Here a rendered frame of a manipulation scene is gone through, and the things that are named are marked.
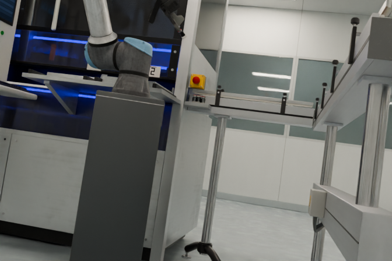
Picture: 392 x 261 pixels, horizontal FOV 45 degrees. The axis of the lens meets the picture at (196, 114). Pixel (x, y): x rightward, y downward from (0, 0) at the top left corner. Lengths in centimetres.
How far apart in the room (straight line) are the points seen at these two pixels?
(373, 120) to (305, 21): 626
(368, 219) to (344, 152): 614
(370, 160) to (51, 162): 198
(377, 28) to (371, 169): 33
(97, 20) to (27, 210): 134
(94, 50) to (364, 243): 129
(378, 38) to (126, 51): 109
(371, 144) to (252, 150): 596
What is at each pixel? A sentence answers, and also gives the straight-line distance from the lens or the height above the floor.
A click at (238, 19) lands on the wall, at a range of 742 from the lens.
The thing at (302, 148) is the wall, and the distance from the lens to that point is 706.
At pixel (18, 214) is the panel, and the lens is 286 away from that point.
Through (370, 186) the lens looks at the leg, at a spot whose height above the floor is 60.
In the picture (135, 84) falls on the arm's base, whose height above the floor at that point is 84.
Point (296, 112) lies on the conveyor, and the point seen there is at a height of 90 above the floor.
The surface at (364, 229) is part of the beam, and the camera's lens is 97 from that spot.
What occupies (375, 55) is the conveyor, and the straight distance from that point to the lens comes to 99.
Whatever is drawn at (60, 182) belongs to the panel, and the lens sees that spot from 274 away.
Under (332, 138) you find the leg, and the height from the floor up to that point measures 77.
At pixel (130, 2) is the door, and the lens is 275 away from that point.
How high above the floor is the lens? 61
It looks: 5 degrees up
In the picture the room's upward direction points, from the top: 8 degrees clockwise
